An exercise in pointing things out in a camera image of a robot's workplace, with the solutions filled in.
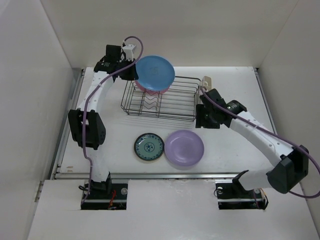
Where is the wire dish rack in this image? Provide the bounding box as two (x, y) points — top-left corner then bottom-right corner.
(121, 76), (201, 122)

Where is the lilac plate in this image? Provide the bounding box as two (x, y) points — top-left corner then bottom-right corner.
(164, 129), (205, 168)

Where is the blue plate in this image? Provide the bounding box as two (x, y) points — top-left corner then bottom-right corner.
(135, 55), (175, 91)

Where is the teal patterned plate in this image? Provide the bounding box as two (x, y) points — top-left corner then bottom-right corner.
(133, 132), (165, 162)

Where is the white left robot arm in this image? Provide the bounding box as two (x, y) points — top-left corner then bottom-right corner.
(68, 43), (139, 199)

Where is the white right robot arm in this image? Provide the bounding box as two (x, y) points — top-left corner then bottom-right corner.
(197, 87), (309, 197)

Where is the white cutlery holder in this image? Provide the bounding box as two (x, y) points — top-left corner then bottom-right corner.
(200, 75), (212, 91)

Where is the pink plate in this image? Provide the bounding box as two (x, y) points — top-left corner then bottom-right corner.
(134, 80), (169, 95)

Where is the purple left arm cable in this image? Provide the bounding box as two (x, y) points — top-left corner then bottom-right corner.
(80, 36), (144, 208)

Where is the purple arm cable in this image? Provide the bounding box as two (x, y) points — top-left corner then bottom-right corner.
(80, 36), (144, 208)
(199, 86), (320, 210)

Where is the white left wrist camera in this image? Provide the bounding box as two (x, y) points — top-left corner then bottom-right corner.
(121, 44), (136, 62)

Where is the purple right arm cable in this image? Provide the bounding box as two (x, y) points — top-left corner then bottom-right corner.
(199, 86), (320, 210)

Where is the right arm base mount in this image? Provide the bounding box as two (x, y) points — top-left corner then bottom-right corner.
(213, 181), (269, 210)

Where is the aluminium front rail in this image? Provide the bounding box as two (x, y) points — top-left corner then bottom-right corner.
(54, 172), (237, 180)

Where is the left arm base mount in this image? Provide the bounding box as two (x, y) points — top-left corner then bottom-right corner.
(80, 183), (128, 211)

